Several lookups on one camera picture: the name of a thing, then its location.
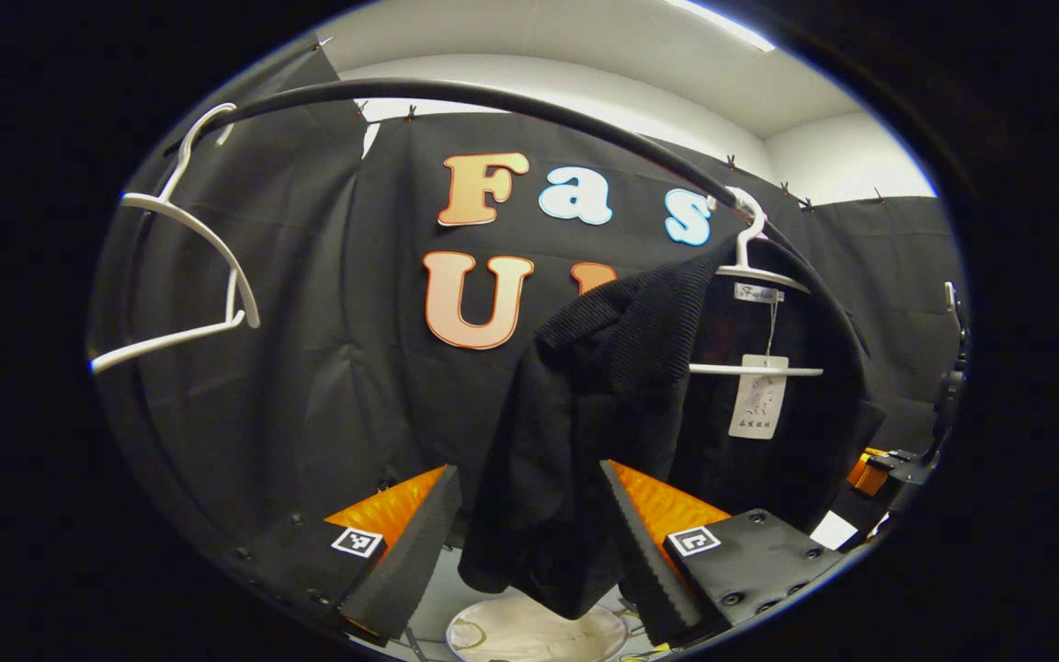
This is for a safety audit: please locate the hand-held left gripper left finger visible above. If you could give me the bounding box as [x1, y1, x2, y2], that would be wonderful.
[233, 464, 463, 645]

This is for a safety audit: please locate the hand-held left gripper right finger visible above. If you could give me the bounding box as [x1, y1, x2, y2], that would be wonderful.
[599, 460, 848, 649]

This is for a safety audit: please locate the white laundry hamper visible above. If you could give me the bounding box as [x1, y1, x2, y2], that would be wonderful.
[445, 596, 630, 662]

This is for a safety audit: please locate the black knit garment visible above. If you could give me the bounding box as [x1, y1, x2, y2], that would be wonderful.
[458, 234, 889, 622]

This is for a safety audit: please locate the white plastic hanger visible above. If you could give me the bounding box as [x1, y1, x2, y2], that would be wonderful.
[88, 101, 262, 376]
[688, 184, 825, 380]

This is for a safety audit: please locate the black metal clothes rack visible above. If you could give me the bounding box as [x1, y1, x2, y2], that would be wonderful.
[93, 78, 872, 553]

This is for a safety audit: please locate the white floor board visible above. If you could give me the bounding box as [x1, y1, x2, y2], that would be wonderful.
[810, 510, 861, 551]

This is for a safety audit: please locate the black stand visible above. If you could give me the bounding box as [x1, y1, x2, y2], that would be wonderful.
[939, 280, 970, 461]

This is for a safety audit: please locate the black backdrop cloth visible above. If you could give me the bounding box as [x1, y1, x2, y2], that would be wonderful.
[88, 46, 967, 553]

